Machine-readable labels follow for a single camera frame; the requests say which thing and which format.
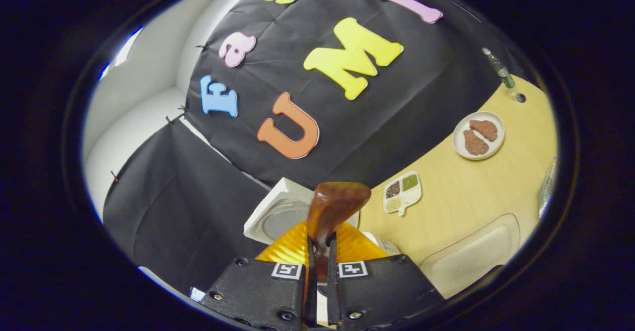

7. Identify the clear rice container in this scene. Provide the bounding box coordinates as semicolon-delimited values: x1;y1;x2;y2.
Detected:
419;213;521;299

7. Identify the black backdrop cloth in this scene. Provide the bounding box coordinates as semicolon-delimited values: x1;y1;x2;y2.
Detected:
102;0;526;297

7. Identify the white divided grain dish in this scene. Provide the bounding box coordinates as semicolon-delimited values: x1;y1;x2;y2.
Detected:
383;171;423;216

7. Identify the white rice cooker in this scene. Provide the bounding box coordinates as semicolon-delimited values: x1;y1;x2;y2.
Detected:
243;177;400;258

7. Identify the clear green label water bottle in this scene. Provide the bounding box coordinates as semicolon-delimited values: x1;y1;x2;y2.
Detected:
482;47;516;89

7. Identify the brown wooden spoon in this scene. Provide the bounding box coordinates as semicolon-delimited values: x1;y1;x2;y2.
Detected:
306;182;372;282

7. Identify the white round plate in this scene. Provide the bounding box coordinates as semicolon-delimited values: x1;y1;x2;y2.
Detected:
452;111;506;161

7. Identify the brown meat piece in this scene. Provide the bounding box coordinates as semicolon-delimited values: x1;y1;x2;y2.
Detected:
463;129;489;156
469;119;498;142

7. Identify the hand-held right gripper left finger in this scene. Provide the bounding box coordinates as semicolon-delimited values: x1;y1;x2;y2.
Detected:
198;220;318;331

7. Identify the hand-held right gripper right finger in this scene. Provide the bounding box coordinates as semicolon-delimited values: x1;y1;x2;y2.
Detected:
326;222;447;331

